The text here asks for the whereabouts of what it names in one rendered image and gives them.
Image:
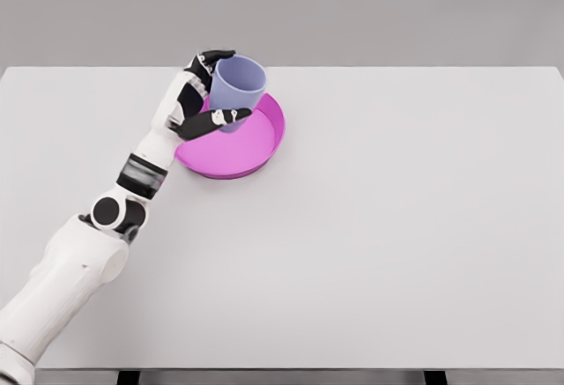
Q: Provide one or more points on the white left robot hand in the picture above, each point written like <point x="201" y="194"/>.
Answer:
<point x="171" y="99"/>

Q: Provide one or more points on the lavender plastic cup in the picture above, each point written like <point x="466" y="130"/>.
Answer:
<point x="238" y="85"/>

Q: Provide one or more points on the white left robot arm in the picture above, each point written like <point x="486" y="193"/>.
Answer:
<point x="75" y="261"/>

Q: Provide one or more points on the magenta round plate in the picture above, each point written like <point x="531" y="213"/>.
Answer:
<point x="238" y="151"/>

